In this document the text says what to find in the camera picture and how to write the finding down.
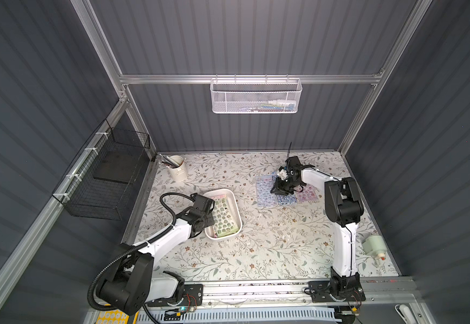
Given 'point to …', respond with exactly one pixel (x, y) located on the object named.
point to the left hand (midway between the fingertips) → (208, 219)
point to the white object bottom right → (405, 313)
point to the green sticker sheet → (225, 221)
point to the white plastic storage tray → (209, 231)
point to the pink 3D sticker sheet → (308, 194)
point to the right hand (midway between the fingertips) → (275, 191)
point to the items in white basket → (275, 105)
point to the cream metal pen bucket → (179, 173)
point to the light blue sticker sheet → (265, 198)
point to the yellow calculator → (112, 316)
